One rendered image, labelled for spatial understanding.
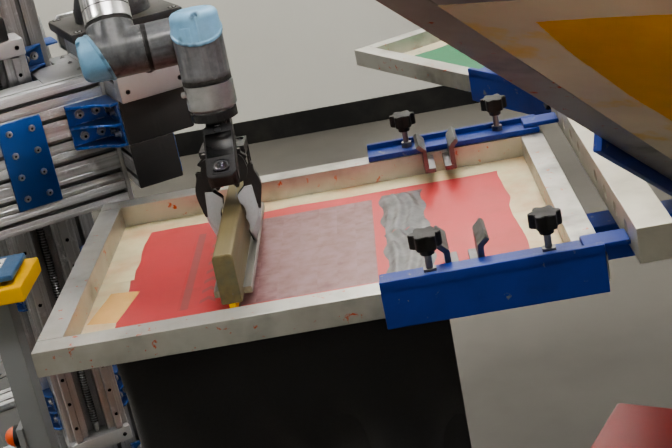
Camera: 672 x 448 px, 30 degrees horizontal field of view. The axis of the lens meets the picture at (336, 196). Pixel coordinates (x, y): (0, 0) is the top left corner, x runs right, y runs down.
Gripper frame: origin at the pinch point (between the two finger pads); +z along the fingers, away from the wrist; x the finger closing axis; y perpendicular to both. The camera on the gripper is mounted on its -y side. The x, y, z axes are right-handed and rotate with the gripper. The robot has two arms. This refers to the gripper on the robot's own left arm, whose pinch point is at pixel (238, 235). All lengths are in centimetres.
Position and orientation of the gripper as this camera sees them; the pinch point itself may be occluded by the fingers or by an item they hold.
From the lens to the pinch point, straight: 194.9
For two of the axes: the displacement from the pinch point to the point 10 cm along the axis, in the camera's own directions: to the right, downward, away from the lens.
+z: 1.8, 9.4, 3.1
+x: -9.8, 1.7, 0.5
